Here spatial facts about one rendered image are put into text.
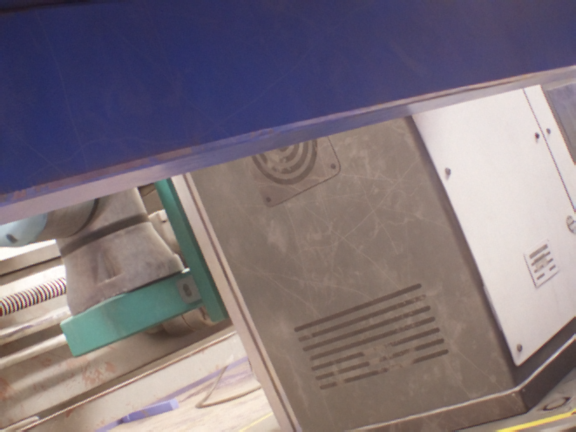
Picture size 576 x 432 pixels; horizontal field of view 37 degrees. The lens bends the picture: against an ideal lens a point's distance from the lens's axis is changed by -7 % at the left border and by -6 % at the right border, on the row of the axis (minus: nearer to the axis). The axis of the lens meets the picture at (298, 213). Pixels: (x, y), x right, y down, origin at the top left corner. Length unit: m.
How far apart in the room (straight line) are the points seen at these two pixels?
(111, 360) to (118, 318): 0.92
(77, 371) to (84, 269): 0.82
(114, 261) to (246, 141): 0.99
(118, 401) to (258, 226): 0.94
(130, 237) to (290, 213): 0.34
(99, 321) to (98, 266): 0.08
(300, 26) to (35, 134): 0.15
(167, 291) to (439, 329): 0.49
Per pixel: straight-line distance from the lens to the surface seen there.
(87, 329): 1.33
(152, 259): 1.32
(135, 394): 1.99
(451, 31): 0.49
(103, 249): 1.32
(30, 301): 1.99
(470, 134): 1.02
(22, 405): 2.02
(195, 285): 1.36
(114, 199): 1.33
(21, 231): 1.17
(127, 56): 0.30
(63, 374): 2.10
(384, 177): 0.96
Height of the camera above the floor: 0.57
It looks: 3 degrees up
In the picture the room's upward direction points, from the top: 23 degrees counter-clockwise
